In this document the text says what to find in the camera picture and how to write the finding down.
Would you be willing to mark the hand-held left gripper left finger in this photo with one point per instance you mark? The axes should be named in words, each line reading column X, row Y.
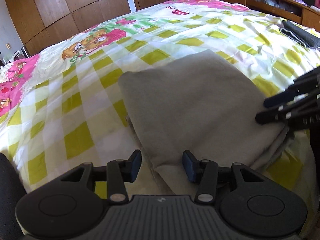
column 135, row 166

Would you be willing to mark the grey pants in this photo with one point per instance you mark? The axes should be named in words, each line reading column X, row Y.
column 187, row 100

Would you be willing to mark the white bag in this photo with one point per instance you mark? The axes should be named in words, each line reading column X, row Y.
column 16, row 56

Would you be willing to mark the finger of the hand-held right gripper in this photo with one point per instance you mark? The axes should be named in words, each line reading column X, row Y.
column 270, row 117
column 280, row 98

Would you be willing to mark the wooden wardrobe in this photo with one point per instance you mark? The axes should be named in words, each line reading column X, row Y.
column 50, row 5

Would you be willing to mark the printed checkered bedsheet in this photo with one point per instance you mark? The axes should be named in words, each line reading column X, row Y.
column 75, row 105

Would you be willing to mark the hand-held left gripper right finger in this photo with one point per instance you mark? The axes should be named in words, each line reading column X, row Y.
column 190, row 166

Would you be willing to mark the dark grey folded cloth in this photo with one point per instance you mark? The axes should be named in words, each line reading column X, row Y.
column 302, row 35

